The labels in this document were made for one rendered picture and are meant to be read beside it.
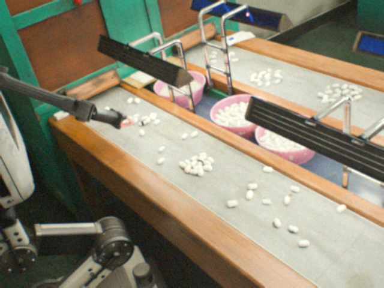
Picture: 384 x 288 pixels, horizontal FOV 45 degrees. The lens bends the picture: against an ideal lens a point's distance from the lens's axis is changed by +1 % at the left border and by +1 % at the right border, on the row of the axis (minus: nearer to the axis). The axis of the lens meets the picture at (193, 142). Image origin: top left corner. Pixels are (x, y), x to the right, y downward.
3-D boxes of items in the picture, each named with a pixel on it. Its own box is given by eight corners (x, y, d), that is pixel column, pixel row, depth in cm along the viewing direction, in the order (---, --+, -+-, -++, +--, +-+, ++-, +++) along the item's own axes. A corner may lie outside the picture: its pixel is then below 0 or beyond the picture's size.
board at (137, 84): (137, 89, 238) (137, 87, 238) (122, 81, 249) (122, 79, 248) (186, 64, 253) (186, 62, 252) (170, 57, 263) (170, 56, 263)
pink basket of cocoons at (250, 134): (257, 149, 195) (255, 131, 190) (203, 139, 208) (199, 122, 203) (280, 116, 213) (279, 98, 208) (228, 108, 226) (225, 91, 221)
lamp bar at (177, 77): (178, 89, 173) (174, 72, 169) (96, 51, 216) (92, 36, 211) (194, 81, 176) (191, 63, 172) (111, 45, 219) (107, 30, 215)
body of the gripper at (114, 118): (114, 108, 200) (99, 104, 195) (126, 116, 193) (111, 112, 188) (108, 122, 201) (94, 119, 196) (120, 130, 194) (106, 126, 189)
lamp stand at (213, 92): (233, 106, 227) (222, 18, 201) (207, 94, 240) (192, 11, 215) (260, 90, 235) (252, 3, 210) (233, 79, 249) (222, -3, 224)
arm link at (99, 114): (92, 120, 186) (96, 107, 186) (84, 116, 191) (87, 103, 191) (106, 124, 191) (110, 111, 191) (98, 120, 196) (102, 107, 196)
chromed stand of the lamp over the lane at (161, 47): (169, 144, 209) (147, 54, 183) (144, 129, 223) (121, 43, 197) (201, 125, 217) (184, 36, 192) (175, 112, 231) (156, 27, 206)
